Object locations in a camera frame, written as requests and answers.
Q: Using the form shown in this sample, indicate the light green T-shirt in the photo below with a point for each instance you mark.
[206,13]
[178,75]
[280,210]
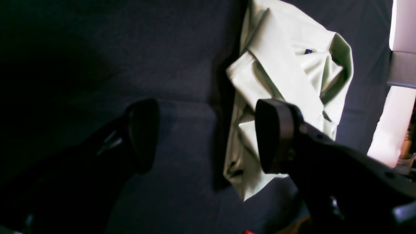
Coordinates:
[284,55]

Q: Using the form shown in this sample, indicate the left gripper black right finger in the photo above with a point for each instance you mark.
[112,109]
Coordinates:
[345,191]

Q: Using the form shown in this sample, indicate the black table cloth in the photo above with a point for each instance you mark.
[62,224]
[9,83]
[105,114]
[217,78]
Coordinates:
[69,67]

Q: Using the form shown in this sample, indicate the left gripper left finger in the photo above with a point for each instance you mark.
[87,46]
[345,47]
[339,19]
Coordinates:
[74,191]

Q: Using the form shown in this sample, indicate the white bin right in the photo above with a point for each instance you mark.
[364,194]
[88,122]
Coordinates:
[392,128]

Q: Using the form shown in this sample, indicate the bottom blue-red bar clamp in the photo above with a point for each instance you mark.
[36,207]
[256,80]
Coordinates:
[248,232]

